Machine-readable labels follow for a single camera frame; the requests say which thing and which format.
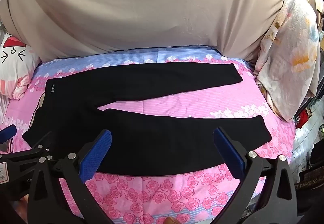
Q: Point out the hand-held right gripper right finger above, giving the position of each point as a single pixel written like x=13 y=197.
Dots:
x=229 y=153

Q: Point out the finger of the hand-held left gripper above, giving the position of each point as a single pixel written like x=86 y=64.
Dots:
x=33 y=146
x=6 y=134

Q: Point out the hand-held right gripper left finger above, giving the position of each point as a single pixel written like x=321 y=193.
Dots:
x=95 y=155

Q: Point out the black pants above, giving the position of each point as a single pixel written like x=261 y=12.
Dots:
x=151 y=143

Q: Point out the person's right hand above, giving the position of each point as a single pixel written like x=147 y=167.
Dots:
x=172 y=221

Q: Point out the white cartoon face pillow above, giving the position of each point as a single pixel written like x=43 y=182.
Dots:
x=15 y=67

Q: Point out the pink floral bed sheet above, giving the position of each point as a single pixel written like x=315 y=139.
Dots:
x=177 y=102

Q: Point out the red cloth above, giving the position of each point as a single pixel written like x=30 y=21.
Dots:
x=303 y=117

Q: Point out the dark patterned bag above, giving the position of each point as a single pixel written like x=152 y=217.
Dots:
x=310 y=181

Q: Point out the pale floral quilt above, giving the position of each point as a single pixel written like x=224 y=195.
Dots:
x=291 y=57

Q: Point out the beige cloth backdrop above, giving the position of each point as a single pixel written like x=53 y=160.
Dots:
x=139 y=6

